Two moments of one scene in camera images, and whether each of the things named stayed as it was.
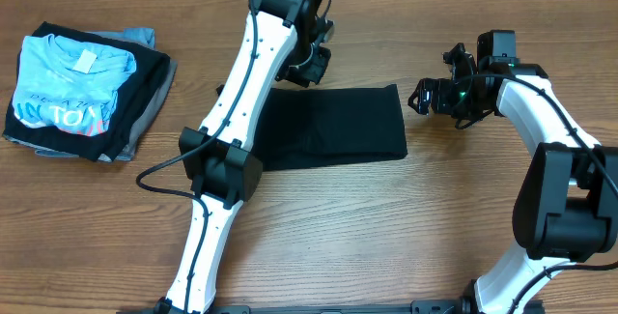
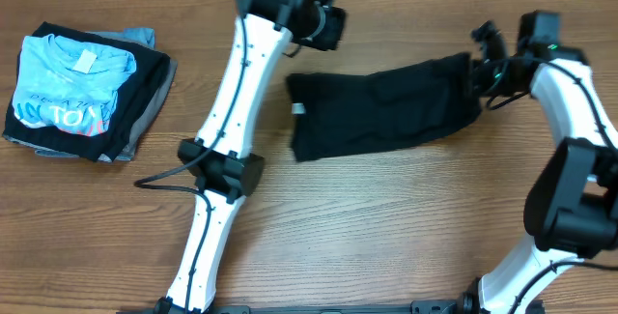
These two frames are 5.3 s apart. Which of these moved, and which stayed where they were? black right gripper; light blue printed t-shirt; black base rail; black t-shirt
Moved: black t-shirt; black right gripper
Stayed: black base rail; light blue printed t-shirt
